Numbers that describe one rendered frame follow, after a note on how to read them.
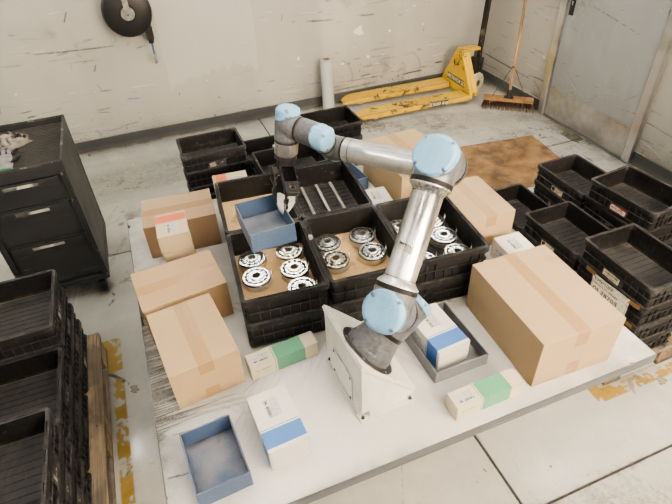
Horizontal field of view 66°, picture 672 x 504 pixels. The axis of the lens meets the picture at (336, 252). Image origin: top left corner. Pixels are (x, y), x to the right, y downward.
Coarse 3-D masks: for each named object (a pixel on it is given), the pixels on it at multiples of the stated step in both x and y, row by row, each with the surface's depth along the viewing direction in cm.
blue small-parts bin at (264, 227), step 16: (240, 208) 178; (256, 208) 180; (272, 208) 183; (240, 224) 176; (256, 224) 178; (272, 224) 177; (288, 224) 165; (256, 240) 164; (272, 240) 166; (288, 240) 169
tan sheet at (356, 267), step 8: (344, 240) 208; (376, 240) 207; (344, 248) 204; (352, 248) 204; (352, 256) 200; (352, 264) 196; (360, 264) 196; (384, 264) 195; (344, 272) 193; (352, 272) 193; (360, 272) 192
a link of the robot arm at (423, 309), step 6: (420, 300) 144; (420, 306) 145; (426, 306) 145; (420, 312) 146; (426, 312) 146; (420, 318) 147; (414, 324) 145; (408, 330) 147; (396, 336) 148; (402, 336) 148
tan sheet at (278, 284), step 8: (272, 248) 206; (272, 256) 202; (304, 256) 201; (272, 264) 198; (280, 264) 198; (240, 272) 195; (272, 272) 194; (280, 272) 194; (240, 280) 191; (272, 280) 191; (280, 280) 191; (272, 288) 187; (280, 288) 187; (248, 296) 185; (256, 296) 184
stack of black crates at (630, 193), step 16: (608, 176) 284; (624, 176) 292; (640, 176) 284; (592, 192) 282; (608, 192) 271; (624, 192) 286; (640, 192) 286; (656, 192) 278; (592, 208) 287; (608, 208) 275; (624, 208) 267; (640, 208) 258; (656, 208) 274; (608, 224) 278; (624, 224) 267; (640, 224) 262; (656, 224) 259
